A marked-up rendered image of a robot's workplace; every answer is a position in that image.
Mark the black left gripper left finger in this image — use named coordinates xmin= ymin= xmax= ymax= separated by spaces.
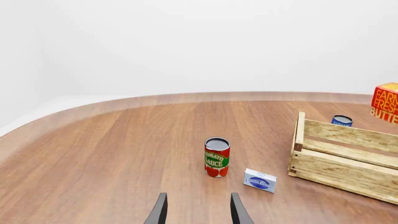
xmin=143 ymin=192 xmax=169 ymax=224

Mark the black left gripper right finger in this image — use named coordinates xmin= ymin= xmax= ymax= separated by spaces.
xmin=230 ymin=192 xmax=256 ymax=224

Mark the wooden slat tray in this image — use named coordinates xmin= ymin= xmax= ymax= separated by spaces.
xmin=287 ymin=111 xmax=398 ymax=205

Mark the red and orange butter box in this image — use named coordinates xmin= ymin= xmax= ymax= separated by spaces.
xmin=369 ymin=82 xmax=398 ymax=124

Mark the white and blue small box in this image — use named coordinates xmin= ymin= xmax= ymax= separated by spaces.
xmin=243 ymin=168 xmax=278 ymax=194

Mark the red tomato sauce tin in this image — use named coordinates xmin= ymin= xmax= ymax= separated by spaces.
xmin=204 ymin=136 xmax=231 ymax=179

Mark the blue tin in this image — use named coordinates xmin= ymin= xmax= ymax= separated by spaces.
xmin=331 ymin=114 xmax=354 ymax=128

